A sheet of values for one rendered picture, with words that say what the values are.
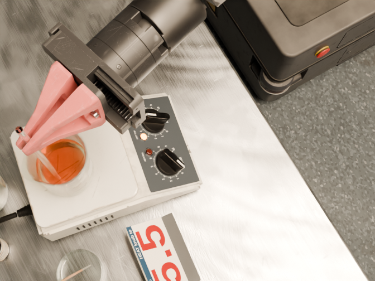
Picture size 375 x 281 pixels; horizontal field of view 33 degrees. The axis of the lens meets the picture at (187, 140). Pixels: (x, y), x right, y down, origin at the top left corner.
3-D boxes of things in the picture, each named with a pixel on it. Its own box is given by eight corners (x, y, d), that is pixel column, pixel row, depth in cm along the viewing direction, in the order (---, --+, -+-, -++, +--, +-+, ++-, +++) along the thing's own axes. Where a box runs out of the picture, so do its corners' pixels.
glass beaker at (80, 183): (76, 134, 72) (65, 112, 64) (107, 178, 71) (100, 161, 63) (24, 168, 71) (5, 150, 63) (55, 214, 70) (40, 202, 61)
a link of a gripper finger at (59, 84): (50, 178, 50) (134, 97, 52) (-11, 118, 51) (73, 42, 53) (64, 193, 56) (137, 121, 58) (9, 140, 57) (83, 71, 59)
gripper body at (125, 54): (128, 113, 51) (190, 53, 53) (42, 33, 53) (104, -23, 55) (131, 134, 58) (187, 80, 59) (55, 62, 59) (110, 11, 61)
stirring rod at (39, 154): (59, 174, 69) (18, 124, 50) (63, 178, 69) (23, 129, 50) (55, 178, 69) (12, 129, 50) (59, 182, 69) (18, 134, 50)
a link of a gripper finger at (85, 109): (33, 161, 50) (116, 82, 52) (-27, 102, 51) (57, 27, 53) (49, 178, 57) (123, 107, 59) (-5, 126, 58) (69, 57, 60)
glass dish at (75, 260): (113, 279, 76) (111, 278, 74) (75, 305, 75) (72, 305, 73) (89, 241, 77) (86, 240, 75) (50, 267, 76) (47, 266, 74)
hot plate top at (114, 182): (108, 100, 74) (107, 98, 73) (141, 195, 71) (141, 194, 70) (9, 133, 72) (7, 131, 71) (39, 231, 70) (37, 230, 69)
